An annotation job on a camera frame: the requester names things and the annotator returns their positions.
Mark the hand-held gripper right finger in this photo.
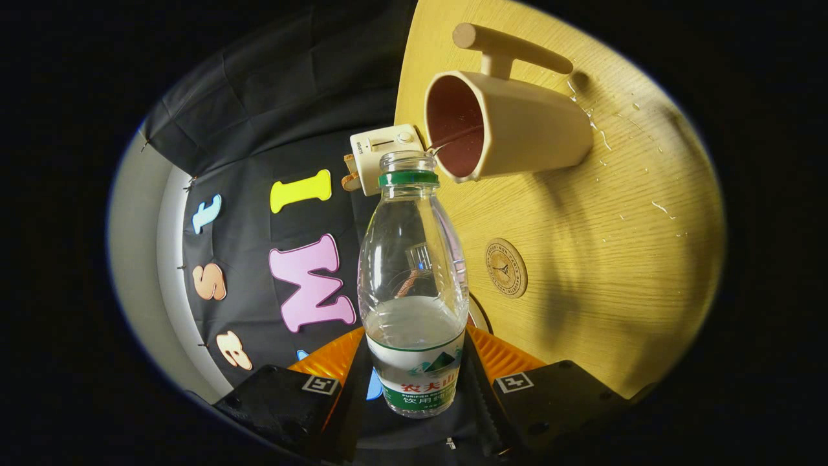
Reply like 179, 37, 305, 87
463, 324, 657, 460

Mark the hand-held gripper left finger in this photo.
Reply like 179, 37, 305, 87
212, 327, 374, 465

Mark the round wooden coaster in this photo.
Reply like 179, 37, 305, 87
485, 238, 528, 298

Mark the clear plastic juice bottle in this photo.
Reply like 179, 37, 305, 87
358, 151, 470, 419

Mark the beige cup with handle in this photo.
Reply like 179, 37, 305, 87
424, 23, 594, 184

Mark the wooden table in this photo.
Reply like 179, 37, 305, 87
393, 0, 726, 400

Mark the bread slice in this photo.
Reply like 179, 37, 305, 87
341, 154, 363, 193

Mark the white toaster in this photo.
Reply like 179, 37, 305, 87
349, 124, 426, 197

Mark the black backdrop cloth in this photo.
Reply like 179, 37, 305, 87
139, 0, 492, 450

